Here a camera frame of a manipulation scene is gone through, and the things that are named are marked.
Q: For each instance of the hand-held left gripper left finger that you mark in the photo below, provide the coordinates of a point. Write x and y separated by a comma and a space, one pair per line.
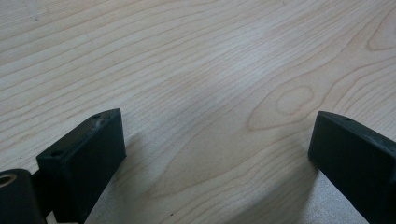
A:
84, 161

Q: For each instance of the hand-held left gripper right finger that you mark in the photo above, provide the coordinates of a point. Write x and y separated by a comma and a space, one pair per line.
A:
358, 165

